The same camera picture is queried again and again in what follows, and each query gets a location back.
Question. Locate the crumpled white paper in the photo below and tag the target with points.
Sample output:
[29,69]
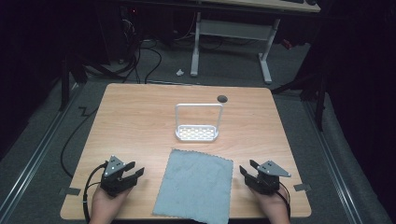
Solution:
[180,72]

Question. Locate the grey cloth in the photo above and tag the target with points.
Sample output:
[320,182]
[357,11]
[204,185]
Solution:
[196,186]

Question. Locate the white-legged wooden desk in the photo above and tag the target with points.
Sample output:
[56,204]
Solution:
[233,29]

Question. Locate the dark round table grommet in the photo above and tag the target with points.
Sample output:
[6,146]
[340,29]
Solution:
[222,99]

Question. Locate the small red object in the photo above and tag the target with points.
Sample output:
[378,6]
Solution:
[286,44]

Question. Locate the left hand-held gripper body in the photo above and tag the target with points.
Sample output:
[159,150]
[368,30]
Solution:
[112,183]

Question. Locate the black metal stand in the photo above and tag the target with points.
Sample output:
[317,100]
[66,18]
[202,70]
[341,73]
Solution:
[319,93]
[67,81]

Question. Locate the metal floor rail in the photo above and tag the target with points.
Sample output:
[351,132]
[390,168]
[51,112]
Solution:
[37,155]
[333,168]

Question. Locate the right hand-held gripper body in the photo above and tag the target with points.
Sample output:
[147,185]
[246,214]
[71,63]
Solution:
[264,183]

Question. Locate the person's right hand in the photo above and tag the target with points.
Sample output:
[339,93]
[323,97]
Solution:
[271,207]

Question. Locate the grey tape strip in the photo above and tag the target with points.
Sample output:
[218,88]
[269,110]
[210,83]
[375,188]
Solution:
[302,187]
[70,191]

